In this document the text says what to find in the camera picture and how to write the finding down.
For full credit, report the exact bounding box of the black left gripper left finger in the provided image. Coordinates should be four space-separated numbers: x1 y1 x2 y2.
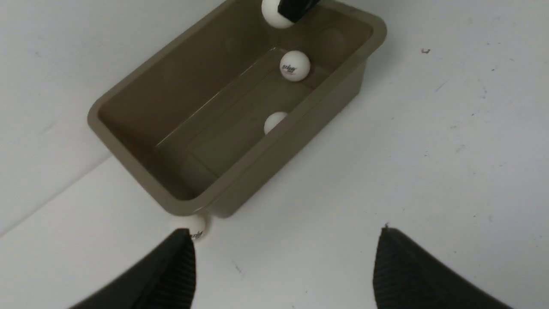
73 229 196 309

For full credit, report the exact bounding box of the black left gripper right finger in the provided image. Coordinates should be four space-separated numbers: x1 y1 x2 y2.
372 227 508 309

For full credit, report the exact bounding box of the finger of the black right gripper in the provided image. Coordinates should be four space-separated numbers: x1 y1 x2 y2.
278 0 320 23

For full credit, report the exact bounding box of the white ping-pong ball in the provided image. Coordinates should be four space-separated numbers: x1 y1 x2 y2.
261 0 295 29
279 50 311 82
263 112 287 135
181 214 208 241

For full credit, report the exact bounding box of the tan plastic storage bin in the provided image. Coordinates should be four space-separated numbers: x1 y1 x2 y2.
87 0 387 218

